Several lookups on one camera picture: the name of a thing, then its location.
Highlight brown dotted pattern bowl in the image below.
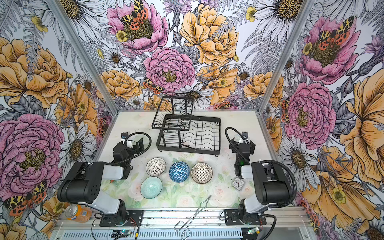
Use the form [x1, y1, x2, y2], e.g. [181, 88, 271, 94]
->
[191, 162, 213, 185]

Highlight orange soda can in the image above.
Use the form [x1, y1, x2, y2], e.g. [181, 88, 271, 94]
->
[64, 204, 92, 223]

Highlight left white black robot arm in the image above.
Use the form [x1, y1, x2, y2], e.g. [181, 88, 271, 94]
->
[57, 132, 152, 226]

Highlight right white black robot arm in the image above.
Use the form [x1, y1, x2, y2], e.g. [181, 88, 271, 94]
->
[224, 127, 298, 226]

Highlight green circuit board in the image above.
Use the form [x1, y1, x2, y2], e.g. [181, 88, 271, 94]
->
[247, 227, 260, 235]
[111, 229, 134, 240]

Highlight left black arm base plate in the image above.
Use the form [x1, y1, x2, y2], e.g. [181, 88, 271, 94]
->
[99, 210, 144, 227]

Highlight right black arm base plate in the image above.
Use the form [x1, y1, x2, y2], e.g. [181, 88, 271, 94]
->
[224, 209, 267, 226]

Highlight mint green bowl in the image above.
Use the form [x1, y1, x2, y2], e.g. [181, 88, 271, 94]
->
[140, 177, 163, 199]

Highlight metal wire tongs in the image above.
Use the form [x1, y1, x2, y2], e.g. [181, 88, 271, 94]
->
[174, 195, 212, 240]

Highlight blue triangle pattern bowl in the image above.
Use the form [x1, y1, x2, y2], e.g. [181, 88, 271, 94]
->
[169, 161, 190, 183]

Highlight aluminium front rail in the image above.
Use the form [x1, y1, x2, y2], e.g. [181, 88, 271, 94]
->
[50, 207, 317, 240]

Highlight black wire dish rack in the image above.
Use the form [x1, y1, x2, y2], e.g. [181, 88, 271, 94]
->
[152, 93, 221, 157]

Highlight left green circuit board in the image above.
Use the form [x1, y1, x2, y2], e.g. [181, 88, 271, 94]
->
[111, 229, 134, 240]

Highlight white lattice pattern bowl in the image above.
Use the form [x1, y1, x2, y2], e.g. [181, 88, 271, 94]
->
[146, 158, 166, 177]

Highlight right green circuit board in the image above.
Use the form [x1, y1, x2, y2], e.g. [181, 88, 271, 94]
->
[247, 227, 260, 235]

